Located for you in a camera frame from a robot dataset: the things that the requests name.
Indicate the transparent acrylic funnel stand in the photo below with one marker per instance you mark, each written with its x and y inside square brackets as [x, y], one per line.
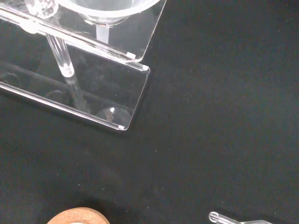
[105, 93]

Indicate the clear glass weighing funnel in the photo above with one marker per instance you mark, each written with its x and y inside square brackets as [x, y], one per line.
[218, 217]

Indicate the black bench cloth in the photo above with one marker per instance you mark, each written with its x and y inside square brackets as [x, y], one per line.
[210, 116]

